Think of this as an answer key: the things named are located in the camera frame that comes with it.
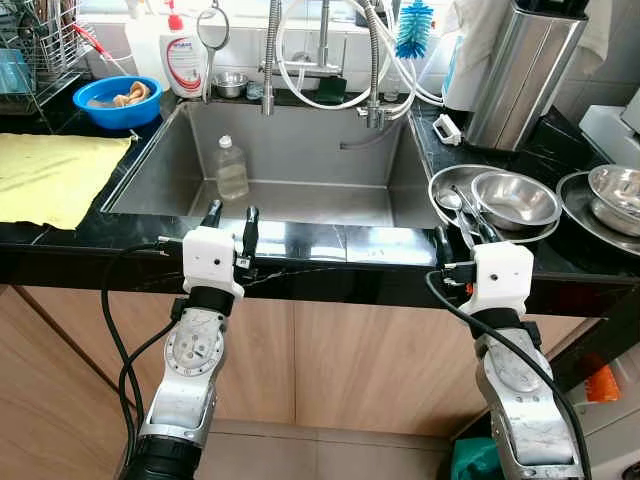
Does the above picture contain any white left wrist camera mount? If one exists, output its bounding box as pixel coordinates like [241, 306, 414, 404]
[182, 226, 248, 299]

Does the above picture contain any small orange object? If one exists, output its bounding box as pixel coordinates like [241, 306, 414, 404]
[585, 365, 621, 403]

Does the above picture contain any stainless steel sink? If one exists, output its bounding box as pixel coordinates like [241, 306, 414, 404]
[100, 100, 446, 229]

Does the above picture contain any blue plastic bowl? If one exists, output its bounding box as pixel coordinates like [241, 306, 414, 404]
[72, 75, 164, 131]

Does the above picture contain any yellow dish cloth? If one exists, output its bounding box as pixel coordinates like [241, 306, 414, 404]
[0, 133, 133, 231]

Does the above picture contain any plain white plastic bottle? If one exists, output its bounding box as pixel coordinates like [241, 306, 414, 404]
[128, 12, 166, 86]

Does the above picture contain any clear plastic bottle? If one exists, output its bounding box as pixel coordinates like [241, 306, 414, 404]
[216, 135, 250, 201]

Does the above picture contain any white countertop appliance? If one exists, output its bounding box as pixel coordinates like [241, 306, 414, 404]
[580, 105, 640, 169]

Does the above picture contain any stainless steel fork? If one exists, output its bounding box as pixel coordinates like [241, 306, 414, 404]
[450, 183, 506, 244]

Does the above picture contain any red handled utensil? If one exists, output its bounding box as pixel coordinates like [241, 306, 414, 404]
[72, 22, 109, 56]

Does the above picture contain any chrome flexible filter tap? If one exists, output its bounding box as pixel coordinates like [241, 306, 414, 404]
[362, 0, 401, 131]

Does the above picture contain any stainless steel plate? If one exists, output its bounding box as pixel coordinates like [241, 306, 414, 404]
[557, 170, 640, 258]
[428, 164, 563, 244]

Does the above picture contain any white red-capped dish soap bottle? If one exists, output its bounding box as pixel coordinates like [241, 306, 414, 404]
[158, 0, 209, 99]

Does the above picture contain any chrome spring kitchen faucet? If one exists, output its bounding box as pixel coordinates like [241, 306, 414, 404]
[260, 0, 346, 117]

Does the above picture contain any light wood cabinet side panel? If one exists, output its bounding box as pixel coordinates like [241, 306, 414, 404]
[0, 285, 136, 480]

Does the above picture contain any stainless steel spoon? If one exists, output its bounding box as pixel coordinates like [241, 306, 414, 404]
[438, 188, 481, 251]

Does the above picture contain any small stainless steel bowl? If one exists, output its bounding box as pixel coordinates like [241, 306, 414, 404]
[212, 70, 251, 99]

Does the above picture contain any green scouring sponge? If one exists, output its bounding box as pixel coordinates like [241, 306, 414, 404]
[322, 72, 363, 106]

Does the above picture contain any small white plastic clip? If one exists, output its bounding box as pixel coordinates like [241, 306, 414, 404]
[432, 113, 463, 147]

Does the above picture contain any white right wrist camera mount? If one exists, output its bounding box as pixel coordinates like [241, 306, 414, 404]
[470, 242, 536, 316]

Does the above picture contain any white water hose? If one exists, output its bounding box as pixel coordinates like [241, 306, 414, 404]
[275, 0, 377, 111]
[385, 25, 447, 107]

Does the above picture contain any blue bottle brush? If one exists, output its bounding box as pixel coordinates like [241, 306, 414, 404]
[395, 0, 436, 59]

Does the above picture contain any round metal strainer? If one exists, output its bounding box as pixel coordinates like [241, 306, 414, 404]
[196, 5, 231, 104]

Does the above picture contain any stainless steel knife block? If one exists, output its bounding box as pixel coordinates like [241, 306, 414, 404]
[464, 0, 589, 152]

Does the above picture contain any light wood cabinet door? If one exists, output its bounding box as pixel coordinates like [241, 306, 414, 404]
[295, 298, 601, 439]
[25, 288, 297, 426]

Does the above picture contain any white floor appliance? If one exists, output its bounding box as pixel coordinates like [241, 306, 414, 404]
[565, 345, 640, 480]

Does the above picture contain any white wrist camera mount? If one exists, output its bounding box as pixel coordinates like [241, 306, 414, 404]
[182, 226, 248, 299]
[470, 242, 536, 316]

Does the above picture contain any metal wire dish rack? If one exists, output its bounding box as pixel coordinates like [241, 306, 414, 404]
[0, 0, 91, 116]

